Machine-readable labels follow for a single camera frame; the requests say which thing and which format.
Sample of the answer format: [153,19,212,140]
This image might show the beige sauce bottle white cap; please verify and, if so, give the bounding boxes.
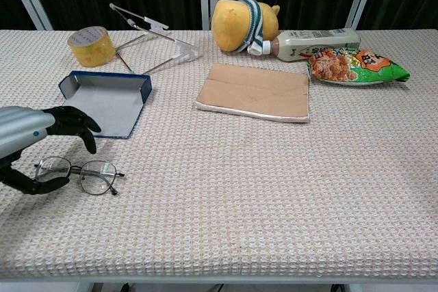
[261,27,362,63]

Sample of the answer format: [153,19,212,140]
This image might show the brown cover spiral notebook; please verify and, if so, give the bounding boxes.
[195,62,311,124]

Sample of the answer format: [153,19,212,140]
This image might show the metal folding wire stand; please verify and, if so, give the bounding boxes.
[109,3,200,76]

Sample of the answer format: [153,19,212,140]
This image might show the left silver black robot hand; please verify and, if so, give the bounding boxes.
[0,105,103,196]

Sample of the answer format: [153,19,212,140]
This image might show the blue glasses case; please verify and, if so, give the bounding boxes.
[58,70,153,140]

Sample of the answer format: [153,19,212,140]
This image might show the yellow plush toy striped scarf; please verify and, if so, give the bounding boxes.
[210,0,281,56]

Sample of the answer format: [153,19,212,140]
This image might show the wire-rimmed eyeglasses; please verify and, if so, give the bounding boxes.
[34,156,126,197]

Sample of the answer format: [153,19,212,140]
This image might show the green snack bag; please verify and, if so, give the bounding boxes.
[307,47,411,87]

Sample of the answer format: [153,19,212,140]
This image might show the beige woven tablecloth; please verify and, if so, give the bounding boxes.
[0,28,438,279]

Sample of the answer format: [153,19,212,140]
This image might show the yellow packing tape roll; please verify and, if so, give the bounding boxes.
[67,26,116,68]

